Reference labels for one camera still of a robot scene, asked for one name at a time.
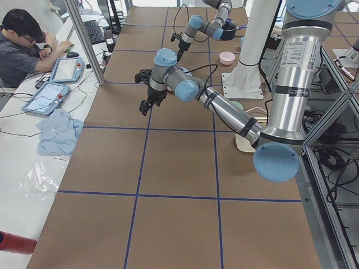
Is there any seated person in grey shirt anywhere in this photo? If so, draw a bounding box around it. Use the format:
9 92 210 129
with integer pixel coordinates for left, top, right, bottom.
1 8 72 89

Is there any red bottle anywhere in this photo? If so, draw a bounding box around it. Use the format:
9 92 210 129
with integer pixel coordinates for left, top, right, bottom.
1 231 37 254

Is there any light blue cloth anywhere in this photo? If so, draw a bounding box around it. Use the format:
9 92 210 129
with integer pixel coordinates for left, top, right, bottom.
36 109 84 156

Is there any dark blue pot with lid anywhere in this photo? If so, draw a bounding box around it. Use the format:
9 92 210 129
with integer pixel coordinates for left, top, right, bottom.
220 18 247 41

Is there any cream toaster with bread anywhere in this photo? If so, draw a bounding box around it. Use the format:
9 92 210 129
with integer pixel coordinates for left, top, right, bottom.
235 106 267 153

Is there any aluminium frame post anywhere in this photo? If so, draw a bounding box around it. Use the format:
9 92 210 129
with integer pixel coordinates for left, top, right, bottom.
64 0 105 86

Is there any pink bowl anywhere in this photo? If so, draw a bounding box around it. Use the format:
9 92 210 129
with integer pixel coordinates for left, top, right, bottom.
219 51 236 66

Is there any teach pendant tablet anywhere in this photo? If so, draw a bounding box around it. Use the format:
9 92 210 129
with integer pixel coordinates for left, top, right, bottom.
22 82 70 116
49 57 84 83

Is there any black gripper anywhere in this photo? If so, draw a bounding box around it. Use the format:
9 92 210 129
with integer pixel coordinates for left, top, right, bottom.
135 69 167 116
171 32 191 62

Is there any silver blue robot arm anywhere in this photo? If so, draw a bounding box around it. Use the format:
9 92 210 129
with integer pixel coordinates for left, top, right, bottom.
171 0 232 62
135 1 346 182

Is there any green bowl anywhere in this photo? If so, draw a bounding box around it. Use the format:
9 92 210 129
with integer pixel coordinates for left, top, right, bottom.
231 100 244 111

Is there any black computer mouse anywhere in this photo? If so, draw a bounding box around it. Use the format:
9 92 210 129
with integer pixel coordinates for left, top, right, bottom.
66 52 79 58

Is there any black keyboard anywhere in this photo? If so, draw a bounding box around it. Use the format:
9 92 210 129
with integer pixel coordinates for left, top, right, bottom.
83 20 105 45

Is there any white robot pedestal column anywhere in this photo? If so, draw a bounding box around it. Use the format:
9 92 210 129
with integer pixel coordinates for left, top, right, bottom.
222 0 281 99

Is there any blue plate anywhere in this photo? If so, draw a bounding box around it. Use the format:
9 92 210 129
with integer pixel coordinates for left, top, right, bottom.
179 66 192 76

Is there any upper teach pendant tablet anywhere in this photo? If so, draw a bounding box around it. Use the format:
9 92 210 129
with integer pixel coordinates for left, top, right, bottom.
49 57 84 83

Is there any clear plastic bag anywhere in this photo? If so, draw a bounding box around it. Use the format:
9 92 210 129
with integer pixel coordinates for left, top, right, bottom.
19 155 70 197

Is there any lower teach pendant tablet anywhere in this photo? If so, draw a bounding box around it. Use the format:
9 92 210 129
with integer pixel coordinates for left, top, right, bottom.
22 82 70 116

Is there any light blue cup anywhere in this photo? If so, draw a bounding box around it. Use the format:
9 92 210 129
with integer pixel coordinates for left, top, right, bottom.
240 36 245 50

